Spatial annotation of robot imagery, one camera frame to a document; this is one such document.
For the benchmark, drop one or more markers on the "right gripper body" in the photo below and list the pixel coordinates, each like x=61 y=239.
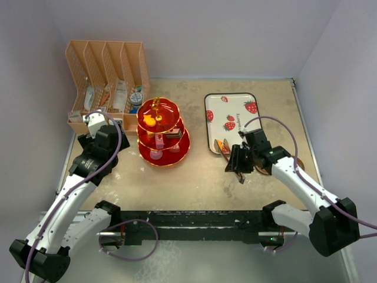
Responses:
x=253 y=153

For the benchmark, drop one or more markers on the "peach desk file organizer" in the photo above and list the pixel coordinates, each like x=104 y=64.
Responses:
x=115 y=70

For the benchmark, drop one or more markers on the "orange fish pastry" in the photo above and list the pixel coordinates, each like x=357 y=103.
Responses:
x=149 y=121
x=221 y=147

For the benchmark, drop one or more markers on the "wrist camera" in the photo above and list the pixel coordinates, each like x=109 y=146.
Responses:
x=243 y=133
x=94 y=121

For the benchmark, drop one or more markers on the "brown round coaster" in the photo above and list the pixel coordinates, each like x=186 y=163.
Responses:
x=262 y=171
x=300 y=164

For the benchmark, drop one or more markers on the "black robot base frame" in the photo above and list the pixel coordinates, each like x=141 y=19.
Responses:
x=246 y=226

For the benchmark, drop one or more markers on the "small carton box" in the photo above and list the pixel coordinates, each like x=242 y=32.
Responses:
x=75 y=116

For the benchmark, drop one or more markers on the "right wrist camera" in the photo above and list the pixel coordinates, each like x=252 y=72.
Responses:
x=243 y=133

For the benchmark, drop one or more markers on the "chocolate cake slice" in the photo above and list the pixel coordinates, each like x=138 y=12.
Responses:
x=175 y=133

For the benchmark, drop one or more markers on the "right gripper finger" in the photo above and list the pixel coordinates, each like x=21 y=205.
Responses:
x=240 y=177
x=232 y=165

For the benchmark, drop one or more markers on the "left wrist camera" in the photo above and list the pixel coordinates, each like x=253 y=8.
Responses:
x=94 y=121

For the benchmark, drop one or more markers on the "pink heart cake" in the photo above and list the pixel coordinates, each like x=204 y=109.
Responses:
x=175 y=149

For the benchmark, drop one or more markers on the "metal serving tongs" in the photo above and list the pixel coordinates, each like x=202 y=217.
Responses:
x=224 y=156

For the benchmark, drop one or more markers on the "red three-tier cake stand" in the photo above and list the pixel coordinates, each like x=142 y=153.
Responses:
x=167 y=115

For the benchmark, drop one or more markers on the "white blue tube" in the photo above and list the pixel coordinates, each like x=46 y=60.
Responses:
x=89 y=96

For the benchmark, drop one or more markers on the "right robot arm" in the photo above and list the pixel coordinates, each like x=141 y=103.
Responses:
x=328 y=221

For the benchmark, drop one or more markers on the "pink striped cake slice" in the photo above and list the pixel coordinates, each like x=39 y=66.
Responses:
x=159 y=141

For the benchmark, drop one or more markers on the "white strawberry enamel tray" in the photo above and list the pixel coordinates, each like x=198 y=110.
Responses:
x=227 y=114

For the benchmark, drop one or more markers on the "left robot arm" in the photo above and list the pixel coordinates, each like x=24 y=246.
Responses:
x=45 y=254

